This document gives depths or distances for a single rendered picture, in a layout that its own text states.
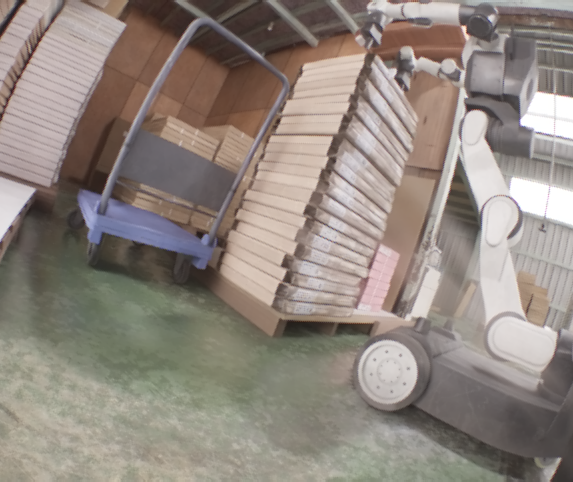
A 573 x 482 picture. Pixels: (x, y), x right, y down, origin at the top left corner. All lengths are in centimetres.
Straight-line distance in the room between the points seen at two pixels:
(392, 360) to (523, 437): 40
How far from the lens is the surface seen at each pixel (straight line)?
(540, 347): 89
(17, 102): 206
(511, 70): 123
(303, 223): 97
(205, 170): 103
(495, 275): 94
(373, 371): 80
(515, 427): 80
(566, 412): 61
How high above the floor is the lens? 32
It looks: 1 degrees down
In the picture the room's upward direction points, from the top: 21 degrees clockwise
